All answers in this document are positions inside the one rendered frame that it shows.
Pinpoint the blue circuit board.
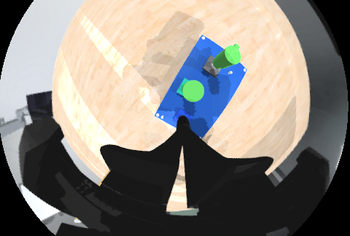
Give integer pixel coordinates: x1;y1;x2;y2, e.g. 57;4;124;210
155;35;247;138

